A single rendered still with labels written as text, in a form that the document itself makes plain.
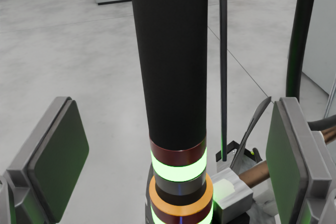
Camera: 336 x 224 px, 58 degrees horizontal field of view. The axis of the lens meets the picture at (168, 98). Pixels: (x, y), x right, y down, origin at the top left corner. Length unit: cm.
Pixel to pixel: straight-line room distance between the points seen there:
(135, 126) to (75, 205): 86
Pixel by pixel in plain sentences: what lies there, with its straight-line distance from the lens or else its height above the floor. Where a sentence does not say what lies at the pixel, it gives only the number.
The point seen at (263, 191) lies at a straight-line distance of 76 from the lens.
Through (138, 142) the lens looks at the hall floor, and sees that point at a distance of 257.
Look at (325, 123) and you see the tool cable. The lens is 30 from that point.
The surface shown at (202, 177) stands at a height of 159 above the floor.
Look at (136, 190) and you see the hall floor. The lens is 224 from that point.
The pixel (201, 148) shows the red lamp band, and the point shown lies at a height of 162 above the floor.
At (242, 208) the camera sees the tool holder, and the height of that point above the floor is 153.
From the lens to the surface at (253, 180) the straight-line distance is 26.
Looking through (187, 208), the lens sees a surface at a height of 157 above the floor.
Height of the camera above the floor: 174
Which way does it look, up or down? 35 degrees down
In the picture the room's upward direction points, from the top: 4 degrees counter-clockwise
